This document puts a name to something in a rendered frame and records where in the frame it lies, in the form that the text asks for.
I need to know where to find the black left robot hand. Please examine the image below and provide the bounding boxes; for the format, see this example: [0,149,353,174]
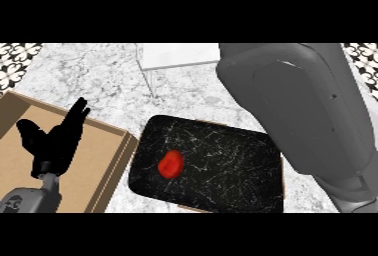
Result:
[14,96,93,180]

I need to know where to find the black marble tray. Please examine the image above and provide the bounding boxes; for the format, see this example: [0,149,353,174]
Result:
[127,114,286,214]

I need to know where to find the open wooden drawer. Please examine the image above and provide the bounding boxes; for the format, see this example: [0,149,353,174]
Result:
[0,90,140,214]

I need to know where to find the red fruit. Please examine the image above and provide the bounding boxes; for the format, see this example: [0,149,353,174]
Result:
[156,149,186,180]

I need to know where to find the white rectangular block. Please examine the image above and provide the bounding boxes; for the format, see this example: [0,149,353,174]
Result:
[140,42,221,71]

